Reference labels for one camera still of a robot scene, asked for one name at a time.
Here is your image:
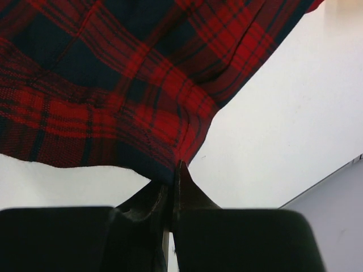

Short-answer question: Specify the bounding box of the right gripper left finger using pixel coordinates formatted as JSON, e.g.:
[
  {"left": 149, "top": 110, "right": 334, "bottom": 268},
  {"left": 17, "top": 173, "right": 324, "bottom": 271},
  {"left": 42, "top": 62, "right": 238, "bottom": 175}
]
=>
[{"left": 1, "top": 182, "right": 168, "bottom": 271}]

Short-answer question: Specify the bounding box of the red plaid pleated skirt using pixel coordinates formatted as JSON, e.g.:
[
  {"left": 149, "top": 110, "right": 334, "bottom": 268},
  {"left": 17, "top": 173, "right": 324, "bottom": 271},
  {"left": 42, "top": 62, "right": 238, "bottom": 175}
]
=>
[{"left": 1, "top": 0, "right": 320, "bottom": 184}]

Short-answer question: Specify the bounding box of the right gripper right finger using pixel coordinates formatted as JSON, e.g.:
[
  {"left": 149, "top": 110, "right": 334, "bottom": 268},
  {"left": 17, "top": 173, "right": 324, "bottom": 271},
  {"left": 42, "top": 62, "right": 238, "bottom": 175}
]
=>
[{"left": 172, "top": 162, "right": 326, "bottom": 272}]

